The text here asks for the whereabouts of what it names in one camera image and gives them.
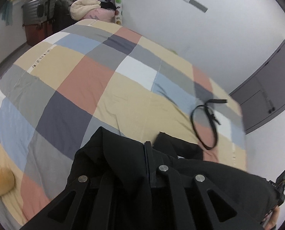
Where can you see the grey and white wall panel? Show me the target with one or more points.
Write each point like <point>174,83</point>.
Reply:
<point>196,3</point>

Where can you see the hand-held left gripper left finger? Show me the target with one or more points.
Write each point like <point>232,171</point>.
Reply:
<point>68,196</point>

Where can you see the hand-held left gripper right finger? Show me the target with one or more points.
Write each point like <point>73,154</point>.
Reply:
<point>171,186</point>

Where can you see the black belt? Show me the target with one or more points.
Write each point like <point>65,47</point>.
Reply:
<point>206,107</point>

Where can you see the black suitcase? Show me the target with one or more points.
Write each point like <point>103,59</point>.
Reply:
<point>64,15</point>

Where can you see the black puffer jacket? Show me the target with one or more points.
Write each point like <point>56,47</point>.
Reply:
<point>228,186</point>

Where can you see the checkered patchwork bed sheet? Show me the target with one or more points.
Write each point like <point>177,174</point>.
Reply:
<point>89,81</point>

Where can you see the grey ribbed suitcase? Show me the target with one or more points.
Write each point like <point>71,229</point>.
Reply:
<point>38,10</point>

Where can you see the pink blanket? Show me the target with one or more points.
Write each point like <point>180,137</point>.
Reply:
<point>101,15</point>

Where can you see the grey door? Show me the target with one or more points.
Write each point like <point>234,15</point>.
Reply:
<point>269,88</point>

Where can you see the red-brown suitcase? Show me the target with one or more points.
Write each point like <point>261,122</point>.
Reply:
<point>38,33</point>

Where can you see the person's right hand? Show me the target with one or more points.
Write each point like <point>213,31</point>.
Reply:
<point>272,219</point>

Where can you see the teal towel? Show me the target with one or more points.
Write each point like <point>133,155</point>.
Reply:
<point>7,13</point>

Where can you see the white dotted pillow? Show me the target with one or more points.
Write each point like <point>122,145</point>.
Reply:
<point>118,7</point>

